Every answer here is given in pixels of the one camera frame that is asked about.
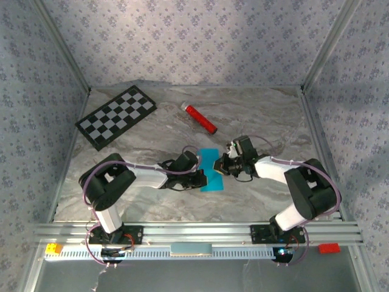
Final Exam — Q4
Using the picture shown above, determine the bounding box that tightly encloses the blue square paper sheet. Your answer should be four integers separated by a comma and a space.
196, 147, 225, 193

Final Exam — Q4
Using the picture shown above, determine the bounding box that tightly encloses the grey metal shelf sheet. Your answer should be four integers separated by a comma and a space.
22, 246, 376, 292

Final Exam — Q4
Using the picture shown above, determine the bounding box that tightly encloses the red tube with clear cap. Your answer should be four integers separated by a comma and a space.
181, 101, 218, 136

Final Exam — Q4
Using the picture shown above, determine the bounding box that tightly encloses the grey rectangular block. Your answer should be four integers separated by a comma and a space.
170, 242, 213, 257

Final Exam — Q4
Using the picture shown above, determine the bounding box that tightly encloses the black and white checkerboard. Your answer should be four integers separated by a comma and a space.
74, 85, 158, 152

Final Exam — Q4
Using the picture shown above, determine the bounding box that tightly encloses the black circuit board with light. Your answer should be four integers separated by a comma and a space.
272, 246, 295, 265

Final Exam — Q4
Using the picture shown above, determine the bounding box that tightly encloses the red toy brick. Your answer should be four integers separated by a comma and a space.
318, 243, 341, 254

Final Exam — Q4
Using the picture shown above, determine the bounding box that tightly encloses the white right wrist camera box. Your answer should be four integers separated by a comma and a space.
226, 140, 241, 159

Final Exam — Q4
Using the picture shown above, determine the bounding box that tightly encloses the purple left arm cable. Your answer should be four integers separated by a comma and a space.
82, 145, 202, 269

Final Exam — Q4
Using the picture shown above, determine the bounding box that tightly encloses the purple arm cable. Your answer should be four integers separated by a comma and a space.
246, 134, 342, 269
82, 145, 202, 269

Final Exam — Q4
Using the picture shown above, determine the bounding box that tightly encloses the aluminium mounting rail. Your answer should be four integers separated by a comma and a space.
33, 221, 365, 246

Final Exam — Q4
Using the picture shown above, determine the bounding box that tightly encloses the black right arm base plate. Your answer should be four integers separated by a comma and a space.
249, 224, 306, 245

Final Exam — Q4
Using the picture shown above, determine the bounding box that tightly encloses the aluminium table rear rail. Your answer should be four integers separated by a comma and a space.
89, 85, 303, 91

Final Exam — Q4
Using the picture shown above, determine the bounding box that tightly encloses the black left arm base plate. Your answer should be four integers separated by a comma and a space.
88, 224, 144, 246

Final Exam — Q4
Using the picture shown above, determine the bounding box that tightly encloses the aluminium table side rail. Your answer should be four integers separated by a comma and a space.
299, 86, 350, 223
47, 89, 92, 223

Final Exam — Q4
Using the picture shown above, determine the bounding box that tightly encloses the white slotted cable duct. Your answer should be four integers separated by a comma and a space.
44, 245, 276, 261

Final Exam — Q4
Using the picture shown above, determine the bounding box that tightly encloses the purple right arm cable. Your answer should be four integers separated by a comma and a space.
246, 134, 342, 269

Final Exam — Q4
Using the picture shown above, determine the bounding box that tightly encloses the aluminium frame post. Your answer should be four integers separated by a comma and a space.
300, 0, 364, 94
32, 0, 92, 94

